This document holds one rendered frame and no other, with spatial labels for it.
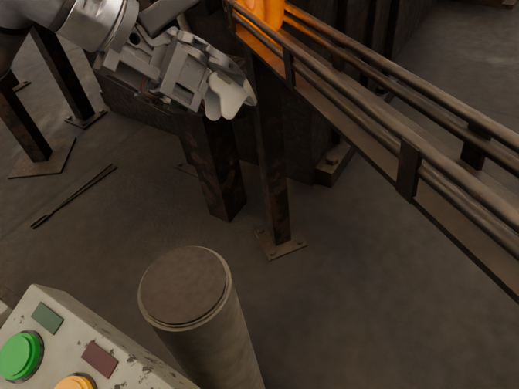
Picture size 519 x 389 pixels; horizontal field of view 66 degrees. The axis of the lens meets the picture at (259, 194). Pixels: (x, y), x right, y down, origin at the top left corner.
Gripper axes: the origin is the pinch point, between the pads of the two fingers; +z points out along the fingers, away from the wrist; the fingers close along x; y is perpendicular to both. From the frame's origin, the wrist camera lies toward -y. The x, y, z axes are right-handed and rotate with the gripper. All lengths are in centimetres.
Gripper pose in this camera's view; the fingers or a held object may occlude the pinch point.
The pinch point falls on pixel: (249, 95)
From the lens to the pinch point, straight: 57.7
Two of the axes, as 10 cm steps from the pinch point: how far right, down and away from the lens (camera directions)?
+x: 6.5, 1.0, -7.6
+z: 7.0, 3.2, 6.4
